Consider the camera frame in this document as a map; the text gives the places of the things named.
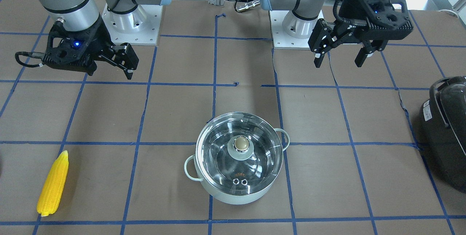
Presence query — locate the silver metal cylinder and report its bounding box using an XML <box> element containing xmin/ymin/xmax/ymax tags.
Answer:
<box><xmin>234</xmin><ymin>0</ymin><xmax>261</xmax><ymax>13</ymax></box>

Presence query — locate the black rice cooker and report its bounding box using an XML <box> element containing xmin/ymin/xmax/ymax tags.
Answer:
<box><xmin>421</xmin><ymin>76</ymin><xmax>466</xmax><ymax>192</ymax></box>

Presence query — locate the glass pot lid with knob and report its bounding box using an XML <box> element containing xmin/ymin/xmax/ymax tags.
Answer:
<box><xmin>196</xmin><ymin>112</ymin><xmax>284</xmax><ymax>196</ymax></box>

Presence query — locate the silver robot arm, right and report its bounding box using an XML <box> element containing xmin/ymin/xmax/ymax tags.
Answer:
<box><xmin>15</xmin><ymin>0</ymin><xmax>172</xmax><ymax>80</ymax></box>

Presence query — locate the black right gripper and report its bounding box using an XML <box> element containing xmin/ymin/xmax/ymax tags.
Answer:
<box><xmin>42</xmin><ymin>20</ymin><xmax>139</xmax><ymax>80</ymax></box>

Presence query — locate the pale green electric pot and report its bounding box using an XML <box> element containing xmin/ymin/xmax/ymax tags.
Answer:
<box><xmin>184</xmin><ymin>112</ymin><xmax>291</xmax><ymax>205</ymax></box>

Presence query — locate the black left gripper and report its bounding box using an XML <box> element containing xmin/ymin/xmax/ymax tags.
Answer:
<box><xmin>308</xmin><ymin>0</ymin><xmax>414</xmax><ymax>68</ymax></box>

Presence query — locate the yellow corn cob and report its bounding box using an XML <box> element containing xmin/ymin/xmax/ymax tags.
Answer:
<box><xmin>36</xmin><ymin>150</ymin><xmax>69</xmax><ymax>217</ymax></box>

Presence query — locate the silver robot arm, left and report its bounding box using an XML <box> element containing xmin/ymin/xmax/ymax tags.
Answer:
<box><xmin>260</xmin><ymin>0</ymin><xmax>414</xmax><ymax>68</ymax></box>

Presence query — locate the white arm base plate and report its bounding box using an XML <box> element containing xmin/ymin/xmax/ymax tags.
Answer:
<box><xmin>102</xmin><ymin>5</ymin><xmax>163</xmax><ymax>46</ymax></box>
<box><xmin>269</xmin><ymin>10</ymin><xmax>324</xmax><ymax>50</ymax></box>

